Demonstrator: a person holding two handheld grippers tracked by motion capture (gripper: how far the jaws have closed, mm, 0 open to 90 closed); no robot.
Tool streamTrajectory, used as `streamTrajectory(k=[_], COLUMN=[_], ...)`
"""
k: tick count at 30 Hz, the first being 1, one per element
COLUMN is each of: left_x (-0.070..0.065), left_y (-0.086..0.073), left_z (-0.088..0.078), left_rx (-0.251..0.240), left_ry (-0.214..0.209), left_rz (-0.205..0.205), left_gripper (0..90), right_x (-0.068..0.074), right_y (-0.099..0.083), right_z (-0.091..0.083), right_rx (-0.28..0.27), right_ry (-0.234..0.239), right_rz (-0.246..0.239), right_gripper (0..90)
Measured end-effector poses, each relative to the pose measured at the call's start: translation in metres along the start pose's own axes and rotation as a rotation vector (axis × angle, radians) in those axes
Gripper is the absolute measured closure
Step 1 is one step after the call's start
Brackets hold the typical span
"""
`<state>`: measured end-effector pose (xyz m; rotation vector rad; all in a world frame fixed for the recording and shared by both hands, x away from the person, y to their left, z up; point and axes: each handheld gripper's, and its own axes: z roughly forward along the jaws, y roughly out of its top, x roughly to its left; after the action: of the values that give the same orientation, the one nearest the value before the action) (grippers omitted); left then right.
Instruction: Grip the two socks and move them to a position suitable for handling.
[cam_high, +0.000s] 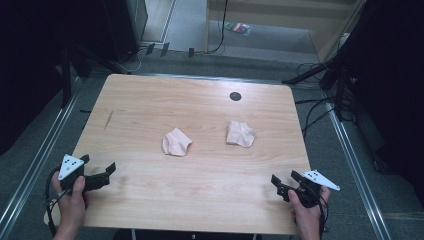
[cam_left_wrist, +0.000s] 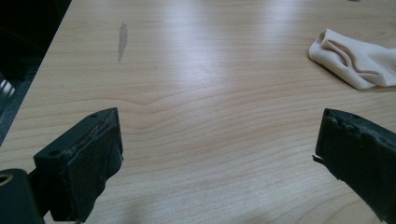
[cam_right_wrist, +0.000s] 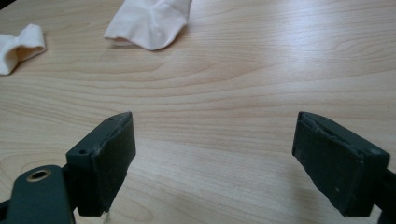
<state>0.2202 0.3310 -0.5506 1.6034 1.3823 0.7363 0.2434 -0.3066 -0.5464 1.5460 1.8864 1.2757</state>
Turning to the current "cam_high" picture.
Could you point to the person's left hand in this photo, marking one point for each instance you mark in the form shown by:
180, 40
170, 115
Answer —
71, 206

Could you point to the black cabinet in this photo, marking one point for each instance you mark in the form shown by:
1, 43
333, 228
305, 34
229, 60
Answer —
125, 26

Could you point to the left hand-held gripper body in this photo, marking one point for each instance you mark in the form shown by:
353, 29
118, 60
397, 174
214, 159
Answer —
69, 166

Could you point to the black stand leg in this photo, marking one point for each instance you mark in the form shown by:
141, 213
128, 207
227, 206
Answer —
310, 71

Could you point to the black round table grommet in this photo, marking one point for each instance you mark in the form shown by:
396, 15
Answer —
235, 96

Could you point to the black plug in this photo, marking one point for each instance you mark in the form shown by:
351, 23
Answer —
191, 52
165, 49
150, 48

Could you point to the metal floor rail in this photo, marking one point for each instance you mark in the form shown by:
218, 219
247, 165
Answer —
358, 173
36, 150

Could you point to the pink sock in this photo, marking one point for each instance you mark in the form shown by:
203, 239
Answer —
240, 134
176, 142

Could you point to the colourful packet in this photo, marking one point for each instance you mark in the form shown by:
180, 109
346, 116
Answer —
238, 28

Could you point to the black stand post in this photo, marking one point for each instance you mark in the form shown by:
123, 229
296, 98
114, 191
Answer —
66, 78

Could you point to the light wooden frame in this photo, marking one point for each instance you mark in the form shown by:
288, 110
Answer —
208, 26

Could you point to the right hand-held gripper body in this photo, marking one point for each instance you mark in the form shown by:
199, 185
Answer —
310, 195

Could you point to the person's right hand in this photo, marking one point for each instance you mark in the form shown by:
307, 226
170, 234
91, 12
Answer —
308, 216

